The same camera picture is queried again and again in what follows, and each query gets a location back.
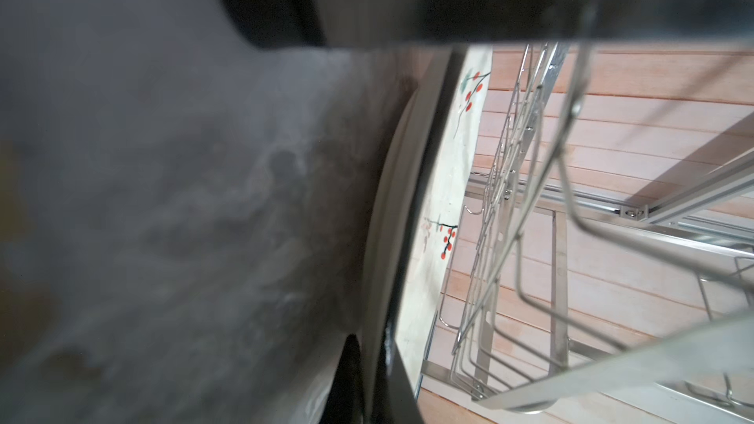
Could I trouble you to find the cream plate with red berries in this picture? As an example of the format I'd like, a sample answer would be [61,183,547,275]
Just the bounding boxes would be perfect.
[361,45,493,402]

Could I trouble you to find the aluminium frame rail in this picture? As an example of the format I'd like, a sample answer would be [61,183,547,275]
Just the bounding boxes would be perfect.
[464,146,754,249]

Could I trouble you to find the chrome dish rack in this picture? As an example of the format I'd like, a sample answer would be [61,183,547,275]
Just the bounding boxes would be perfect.
[417,39,753,423]

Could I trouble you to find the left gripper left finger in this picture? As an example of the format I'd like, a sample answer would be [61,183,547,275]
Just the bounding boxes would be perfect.
[320,334,424,424]

